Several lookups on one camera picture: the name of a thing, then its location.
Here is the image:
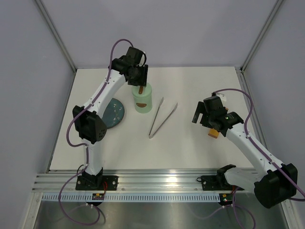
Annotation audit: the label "right aluminium frame post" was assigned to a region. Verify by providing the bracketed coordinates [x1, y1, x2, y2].
[240, 0, 285, 74]

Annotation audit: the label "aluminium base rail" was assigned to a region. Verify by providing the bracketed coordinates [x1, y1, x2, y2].
[32, 168, 260, 194]

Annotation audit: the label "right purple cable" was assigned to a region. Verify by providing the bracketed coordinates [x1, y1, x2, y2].
[190, 88, 305, 229]

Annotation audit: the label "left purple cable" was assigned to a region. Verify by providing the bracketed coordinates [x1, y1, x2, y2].
[58, 39, 134, 226]

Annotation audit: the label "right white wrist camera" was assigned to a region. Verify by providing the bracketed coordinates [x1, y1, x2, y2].
[215, 93, 227, 103]

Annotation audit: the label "orange rectangular box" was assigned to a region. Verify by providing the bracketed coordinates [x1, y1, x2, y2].
[208, 129, 219, 139]

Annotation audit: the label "metal tongs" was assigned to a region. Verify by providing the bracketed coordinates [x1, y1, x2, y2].
[148, 97, 178, 139]

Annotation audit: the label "green cylindrical lunch container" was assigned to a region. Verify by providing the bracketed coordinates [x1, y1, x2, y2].
[133, 95, 153, 114]

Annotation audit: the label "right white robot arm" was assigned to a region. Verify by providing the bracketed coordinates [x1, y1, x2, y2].
[192, 95, 298, 208]

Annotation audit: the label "green round lid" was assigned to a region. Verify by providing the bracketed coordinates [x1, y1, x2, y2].
[132, 83, 153, 100]

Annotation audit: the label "aluminium frame post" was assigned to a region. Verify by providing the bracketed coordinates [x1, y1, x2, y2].
[33, 0, 77, 74]
[240, 0, 285, 74]

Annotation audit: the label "left aluminium frame post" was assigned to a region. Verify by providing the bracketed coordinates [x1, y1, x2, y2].
[33, 0, 77, 74]

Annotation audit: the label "white slotted cable duct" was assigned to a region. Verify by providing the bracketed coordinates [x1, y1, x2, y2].
[42, 193, 220, 203]

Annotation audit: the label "purple cable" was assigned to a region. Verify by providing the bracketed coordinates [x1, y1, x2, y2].
[190, 88, 305, 229]
[58, 39, 134, 226]

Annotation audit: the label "dark teal plate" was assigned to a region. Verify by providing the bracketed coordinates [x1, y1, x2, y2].
[102, 98, 125, 129]

